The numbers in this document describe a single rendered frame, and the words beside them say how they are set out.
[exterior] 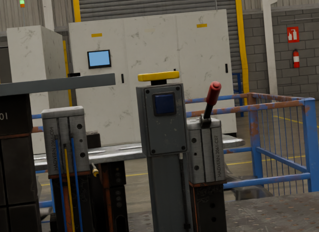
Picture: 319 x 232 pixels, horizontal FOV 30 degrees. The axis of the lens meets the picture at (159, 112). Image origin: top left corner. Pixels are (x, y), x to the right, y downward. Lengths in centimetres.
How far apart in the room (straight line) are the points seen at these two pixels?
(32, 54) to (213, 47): 273
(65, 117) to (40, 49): 797
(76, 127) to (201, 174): 25
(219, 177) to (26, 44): 804
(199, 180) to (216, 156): 6
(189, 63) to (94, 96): 152
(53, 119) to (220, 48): 818
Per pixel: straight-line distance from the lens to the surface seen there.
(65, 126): 109
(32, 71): 906
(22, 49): 909
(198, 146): 112
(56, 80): 89
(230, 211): 192
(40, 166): 122
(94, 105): 903
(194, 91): 913
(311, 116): 314
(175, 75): 95
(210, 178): 114
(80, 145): 109
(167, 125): 94
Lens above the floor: 116
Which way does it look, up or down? 4 degrees down
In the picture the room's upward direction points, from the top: 6 degrees counter-clockwise
